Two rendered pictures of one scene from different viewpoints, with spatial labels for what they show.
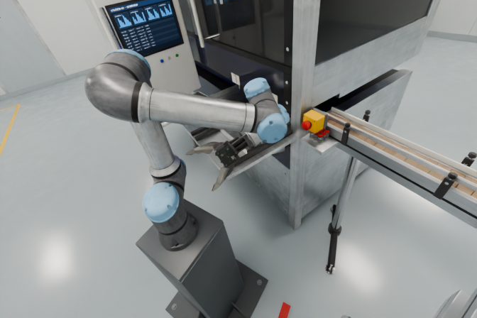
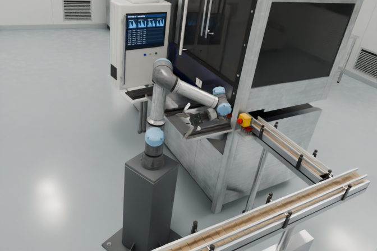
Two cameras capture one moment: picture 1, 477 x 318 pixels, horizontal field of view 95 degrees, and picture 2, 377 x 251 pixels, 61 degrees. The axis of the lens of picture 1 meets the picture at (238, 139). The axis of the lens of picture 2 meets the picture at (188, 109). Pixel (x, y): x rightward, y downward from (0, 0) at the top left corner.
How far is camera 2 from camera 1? 1.30 m
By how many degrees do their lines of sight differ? 12
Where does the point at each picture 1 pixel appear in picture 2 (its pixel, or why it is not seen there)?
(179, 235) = (157, 159)
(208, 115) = (200, 96)
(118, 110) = (168, 84)
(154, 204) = (153, 135)
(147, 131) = (161, 98)
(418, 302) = not seen: outside the picture
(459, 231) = (338, 238)
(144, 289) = (82, 230)
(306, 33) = (248, 71)
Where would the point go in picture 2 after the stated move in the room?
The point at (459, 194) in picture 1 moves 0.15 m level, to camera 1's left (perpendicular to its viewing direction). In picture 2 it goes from (304, 166) to (280, 164)
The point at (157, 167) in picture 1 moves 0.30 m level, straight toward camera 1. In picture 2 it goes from (155, 119) to (178, 145)
